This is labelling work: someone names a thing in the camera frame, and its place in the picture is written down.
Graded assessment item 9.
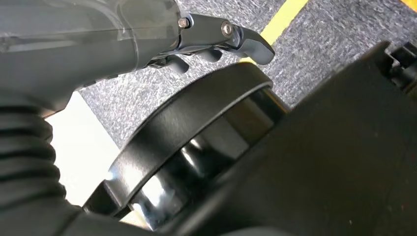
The black robot leg housing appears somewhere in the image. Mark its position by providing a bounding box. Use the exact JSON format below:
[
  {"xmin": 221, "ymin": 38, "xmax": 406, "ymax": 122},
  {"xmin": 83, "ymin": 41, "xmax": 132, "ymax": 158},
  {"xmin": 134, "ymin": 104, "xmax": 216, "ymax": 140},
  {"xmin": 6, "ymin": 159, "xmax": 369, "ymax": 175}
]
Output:
[{"xmin": 159, "ymin": 40, "xmax": 417, "ymax": 236}]

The white flat panel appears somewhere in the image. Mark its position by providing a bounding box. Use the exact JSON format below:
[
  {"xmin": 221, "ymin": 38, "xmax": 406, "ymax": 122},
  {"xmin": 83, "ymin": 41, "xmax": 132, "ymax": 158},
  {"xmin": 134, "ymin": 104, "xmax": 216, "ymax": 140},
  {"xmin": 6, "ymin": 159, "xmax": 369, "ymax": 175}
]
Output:
[{"xmin": 45, "ymin": 91, "xmax": 152, "ymax": 230}]

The black round robot joint ring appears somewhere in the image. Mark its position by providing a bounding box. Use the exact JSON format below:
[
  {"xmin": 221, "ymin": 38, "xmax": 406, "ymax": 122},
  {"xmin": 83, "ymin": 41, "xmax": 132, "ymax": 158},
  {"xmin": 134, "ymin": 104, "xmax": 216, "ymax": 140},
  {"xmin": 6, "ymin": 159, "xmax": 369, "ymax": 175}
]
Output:
[{"xmin": 83, "ymin": 61, "xmax": 291, "ymax": 231}]

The yellow floor tape strip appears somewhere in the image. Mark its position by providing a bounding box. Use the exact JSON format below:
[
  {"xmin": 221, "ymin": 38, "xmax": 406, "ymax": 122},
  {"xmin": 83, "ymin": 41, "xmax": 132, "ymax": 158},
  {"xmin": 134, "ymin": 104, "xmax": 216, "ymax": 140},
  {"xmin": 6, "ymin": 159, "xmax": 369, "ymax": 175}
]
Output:
[
  {"xmin": 239, "ymin": 0, "xmax": 310, "ymax": 65},
  {"xmin": 400, "ymin": 0, "xmax": 417, "ymax": 12}
]

